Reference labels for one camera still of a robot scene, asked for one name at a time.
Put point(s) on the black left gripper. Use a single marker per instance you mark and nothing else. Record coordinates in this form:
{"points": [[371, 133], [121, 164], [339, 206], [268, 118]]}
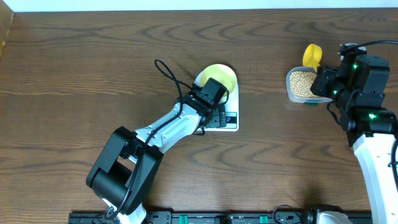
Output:
{"points": [[219, 119]]}

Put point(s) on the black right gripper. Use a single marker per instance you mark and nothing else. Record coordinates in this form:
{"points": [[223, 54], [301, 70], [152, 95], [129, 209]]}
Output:
{"points": [[324, 74]]}

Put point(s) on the yellow measuring scoop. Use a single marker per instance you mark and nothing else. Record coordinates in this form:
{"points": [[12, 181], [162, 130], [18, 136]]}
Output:
{"points": [[312, 56]]}

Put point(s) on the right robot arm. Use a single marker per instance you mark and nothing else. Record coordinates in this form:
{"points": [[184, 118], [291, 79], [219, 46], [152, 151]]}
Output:
{"points": [[356, 88]]}

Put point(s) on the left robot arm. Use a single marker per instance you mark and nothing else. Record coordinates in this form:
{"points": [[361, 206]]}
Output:
{"points": [[126, 167]]}

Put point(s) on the white kitchen scale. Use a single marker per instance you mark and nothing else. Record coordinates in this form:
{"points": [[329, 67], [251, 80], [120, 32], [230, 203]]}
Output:
{"points": [[232, 114]]}

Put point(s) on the yellow bowl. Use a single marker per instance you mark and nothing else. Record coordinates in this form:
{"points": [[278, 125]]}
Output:
{"points": [[223, 74]]}

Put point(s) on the green tape label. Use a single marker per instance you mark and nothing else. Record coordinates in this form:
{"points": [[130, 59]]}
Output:
{"points": [[312, 103]]}

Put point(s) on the soybeans in container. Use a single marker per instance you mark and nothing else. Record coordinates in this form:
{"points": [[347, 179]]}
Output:
{"points": [[301, 83]]}

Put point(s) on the clear plastic container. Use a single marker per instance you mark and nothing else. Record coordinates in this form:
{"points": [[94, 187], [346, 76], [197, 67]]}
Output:
{"points": [[296, 99]]}

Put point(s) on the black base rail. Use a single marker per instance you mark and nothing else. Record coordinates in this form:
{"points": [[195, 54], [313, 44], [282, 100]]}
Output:
{"points": [[282, 214]]}

